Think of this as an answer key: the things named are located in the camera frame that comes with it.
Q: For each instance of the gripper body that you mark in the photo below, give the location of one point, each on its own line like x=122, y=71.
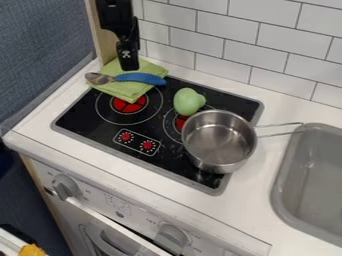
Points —
x=127, y=50

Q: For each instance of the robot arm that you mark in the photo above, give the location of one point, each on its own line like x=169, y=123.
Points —
x=114, y=13

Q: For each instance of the blue fork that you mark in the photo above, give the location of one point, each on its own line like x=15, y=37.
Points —
x=133, y=78

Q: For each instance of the toy stove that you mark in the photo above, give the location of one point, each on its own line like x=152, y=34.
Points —
x=151, y=130

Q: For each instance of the green cloth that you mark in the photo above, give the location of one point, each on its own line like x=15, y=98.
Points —
x=127, y=87

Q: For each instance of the green toy pepper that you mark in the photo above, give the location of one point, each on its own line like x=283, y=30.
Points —
x=188, y=101

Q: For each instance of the silver pot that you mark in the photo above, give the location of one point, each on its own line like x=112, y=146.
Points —
x=218, y=141

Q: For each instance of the toy sink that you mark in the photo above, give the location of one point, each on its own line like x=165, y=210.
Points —
x=311, y=180

